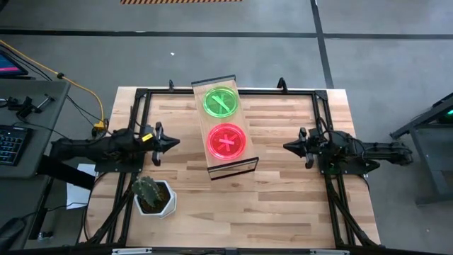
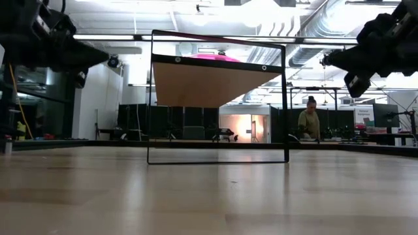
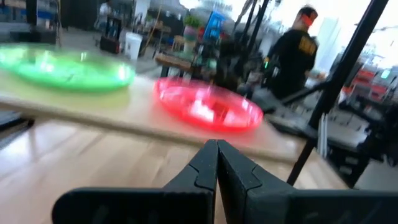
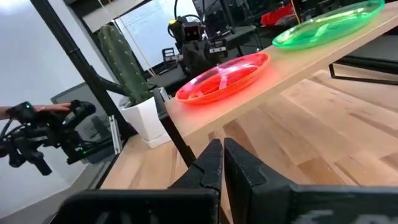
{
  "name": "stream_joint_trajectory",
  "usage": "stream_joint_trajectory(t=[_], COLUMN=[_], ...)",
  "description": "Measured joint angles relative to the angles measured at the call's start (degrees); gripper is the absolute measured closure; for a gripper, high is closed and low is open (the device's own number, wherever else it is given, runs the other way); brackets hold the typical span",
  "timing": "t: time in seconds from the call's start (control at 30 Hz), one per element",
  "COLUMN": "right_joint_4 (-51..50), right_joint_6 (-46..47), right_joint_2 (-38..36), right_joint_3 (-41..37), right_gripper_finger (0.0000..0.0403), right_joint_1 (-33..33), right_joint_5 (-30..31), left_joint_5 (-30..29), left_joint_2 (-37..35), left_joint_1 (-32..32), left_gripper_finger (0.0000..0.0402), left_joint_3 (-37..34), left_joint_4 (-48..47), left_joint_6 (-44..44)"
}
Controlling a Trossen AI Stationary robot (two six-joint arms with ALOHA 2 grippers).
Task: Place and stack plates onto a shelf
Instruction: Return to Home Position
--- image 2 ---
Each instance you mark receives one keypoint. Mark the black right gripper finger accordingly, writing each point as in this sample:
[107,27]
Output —
[339,60]

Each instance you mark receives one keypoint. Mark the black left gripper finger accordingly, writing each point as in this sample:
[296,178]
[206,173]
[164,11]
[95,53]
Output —
[91,57]

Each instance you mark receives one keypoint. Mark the pink transparent plate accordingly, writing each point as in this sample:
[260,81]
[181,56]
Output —
[214,57]

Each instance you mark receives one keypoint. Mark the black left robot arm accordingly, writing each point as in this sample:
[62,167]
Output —
[19,16]

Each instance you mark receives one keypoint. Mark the black ceiling spotlight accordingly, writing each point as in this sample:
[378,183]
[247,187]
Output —
[113,61]

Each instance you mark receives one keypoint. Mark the long ceiling light strip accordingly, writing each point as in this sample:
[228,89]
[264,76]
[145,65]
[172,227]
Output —
[102,37]

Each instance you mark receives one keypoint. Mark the black computer monitor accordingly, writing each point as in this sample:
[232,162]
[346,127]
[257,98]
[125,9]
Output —
[386,115]

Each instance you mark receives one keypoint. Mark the person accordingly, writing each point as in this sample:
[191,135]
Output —
[309,122]

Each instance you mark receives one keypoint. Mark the black room divider panels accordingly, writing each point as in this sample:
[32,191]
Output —
[134,119]

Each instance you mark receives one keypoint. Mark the small white bottle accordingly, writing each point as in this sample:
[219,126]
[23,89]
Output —
[8,145]

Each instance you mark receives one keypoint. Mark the grey office chair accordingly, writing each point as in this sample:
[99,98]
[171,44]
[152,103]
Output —
[193,132]

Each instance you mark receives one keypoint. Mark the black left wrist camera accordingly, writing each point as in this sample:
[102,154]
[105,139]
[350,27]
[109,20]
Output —
[81,78]

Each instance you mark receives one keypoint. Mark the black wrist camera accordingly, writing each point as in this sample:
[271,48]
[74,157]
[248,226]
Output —
[81,78]
[357,84]

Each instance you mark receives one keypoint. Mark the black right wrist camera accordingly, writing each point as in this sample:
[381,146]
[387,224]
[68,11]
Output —
[357,84]

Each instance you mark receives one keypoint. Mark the silver ventilation duct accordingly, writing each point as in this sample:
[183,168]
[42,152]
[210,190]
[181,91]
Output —
[313,29]

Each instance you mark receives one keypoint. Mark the black frame wooden shelf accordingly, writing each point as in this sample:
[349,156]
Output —
[209,83]

